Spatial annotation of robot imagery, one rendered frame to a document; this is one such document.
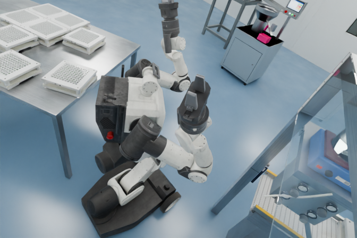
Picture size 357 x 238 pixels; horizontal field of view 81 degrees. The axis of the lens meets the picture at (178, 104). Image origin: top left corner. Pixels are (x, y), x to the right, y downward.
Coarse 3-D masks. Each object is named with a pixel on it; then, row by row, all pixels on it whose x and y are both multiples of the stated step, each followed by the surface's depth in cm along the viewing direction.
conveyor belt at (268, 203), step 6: (264, 180) 129; (270, 180) 130; (258, 186) 126; (264, 186) 125; (270, 186) 126; (258, 192) 122; (264, 192) 122; (258, 198) 119; (264, 198) 120; (270, 198) 121; (252, 204) 117; (258, 204) 116; (264, 204) 117; (270, 204) 118; (270, 210) 115
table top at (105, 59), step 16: (0, 0) 199; (16, 0) 207; (96, 32) 200; (32, 48) 160; (48, 48) 164; (64, 48) 169; (112, 48) 187; (128, 48) 193; (48, 64) 151; (80, 64) 160; (96, 64) 165; (112, 64) 170; (32, 80) 136; (96, 80) 152; (16, 96) 124; (32, 96) 127; (48, 96) 130; (64, 96) 133; (48, 112) 122; (64, 112) 129
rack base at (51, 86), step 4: (96, 76) 151; (92, 80) 147; (44, 84) 133; (48, 84) 134; (52, 84) 134; (88, 84) 143; (48, 88) 135; (52, 88) 134; (56, 88) 133; (60, 88) 134; (64, 88) 135; (84, 88) 139; (64, 92) 134; (68, 92) 134; (72, 92) 134; (76, 96) 135; (80, 96) 135
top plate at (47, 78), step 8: (72, 64) 147; (48, 72) 135; (88, 72) 145; (96, 72) 149; (48, 80) 130; (56, 80) 132; (80, 80) 137; (88, 80) 140; (72, 88) 131; (80, 88) 132
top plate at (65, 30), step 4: (44, 20) 179; (48, 20) 181; (32, 24) 170; (56, 24) 179; (24, 28) 164; (28, 28) 165; (64, 28) 178; (32, 32) 162; (36, 32) 163; (56, 32) 170; (60, 32) 172; (64, 32) 174; (40, 36) 161; (44, 36) 162; (48, 36) 164; (52, 36) 165; (56, 36) 169
